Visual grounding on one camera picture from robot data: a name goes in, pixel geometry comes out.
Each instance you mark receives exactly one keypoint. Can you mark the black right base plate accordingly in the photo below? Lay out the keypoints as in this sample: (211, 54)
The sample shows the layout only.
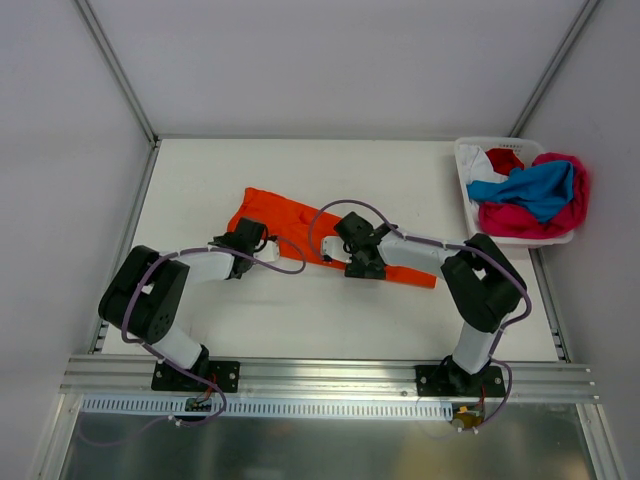
(444, 380)

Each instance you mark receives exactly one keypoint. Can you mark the aluminium frame post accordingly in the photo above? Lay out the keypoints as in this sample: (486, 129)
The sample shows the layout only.
(568, 42)
(109, 55)

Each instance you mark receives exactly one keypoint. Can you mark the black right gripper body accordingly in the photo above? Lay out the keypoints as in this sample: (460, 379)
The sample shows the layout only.
(363, 268)

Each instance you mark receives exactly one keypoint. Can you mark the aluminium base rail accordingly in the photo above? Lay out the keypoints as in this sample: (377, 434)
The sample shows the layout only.
(529, 382)

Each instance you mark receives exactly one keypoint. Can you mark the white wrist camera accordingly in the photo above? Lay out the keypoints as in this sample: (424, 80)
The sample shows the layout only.
(334, 249)
(269, 252)

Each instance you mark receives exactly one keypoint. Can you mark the white slotted cable duct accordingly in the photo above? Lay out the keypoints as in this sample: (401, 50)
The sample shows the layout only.
(269, 408)

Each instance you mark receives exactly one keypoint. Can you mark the blue t shirt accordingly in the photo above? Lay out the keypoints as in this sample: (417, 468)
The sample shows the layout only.
(540, 192)

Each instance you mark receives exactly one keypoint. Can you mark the white t shirt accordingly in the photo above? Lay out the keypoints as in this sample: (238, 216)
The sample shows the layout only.
(475, 165)

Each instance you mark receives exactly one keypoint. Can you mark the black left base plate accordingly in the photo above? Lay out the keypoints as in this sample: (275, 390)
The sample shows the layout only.
(224, 374)

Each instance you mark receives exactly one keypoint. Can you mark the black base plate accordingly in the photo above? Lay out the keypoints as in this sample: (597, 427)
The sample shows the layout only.
(224, 374)
(444, 380)

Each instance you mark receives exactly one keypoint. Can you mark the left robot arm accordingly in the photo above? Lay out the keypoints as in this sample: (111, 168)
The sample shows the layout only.
(143, 299)

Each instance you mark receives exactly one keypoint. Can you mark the magenta pink t shirt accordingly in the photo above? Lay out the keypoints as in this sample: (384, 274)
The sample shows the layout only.
(570, 217)

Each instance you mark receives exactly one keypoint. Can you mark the white plastic laundry basket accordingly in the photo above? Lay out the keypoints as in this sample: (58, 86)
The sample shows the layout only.
(526, 150)

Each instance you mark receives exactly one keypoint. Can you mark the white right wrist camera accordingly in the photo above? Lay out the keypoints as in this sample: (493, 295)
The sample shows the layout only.
(334, 249)

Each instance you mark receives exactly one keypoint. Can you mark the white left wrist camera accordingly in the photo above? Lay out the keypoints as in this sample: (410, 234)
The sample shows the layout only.
(269, 252)

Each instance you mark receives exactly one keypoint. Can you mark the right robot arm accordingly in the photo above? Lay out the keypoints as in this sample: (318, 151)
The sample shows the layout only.
(483, 284)

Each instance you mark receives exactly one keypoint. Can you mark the red t shirt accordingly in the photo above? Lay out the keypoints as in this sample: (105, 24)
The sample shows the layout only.
(504, 160)

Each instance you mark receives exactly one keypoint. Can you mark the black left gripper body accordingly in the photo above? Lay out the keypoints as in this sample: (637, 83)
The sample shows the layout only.
(240, 265)

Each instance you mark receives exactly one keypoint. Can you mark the aluminium frame post right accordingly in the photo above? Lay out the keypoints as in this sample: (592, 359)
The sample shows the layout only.
(568, 42)

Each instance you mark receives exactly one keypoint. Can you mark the aluminium frame post left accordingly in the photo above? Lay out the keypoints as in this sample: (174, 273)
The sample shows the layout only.
(109, 55)

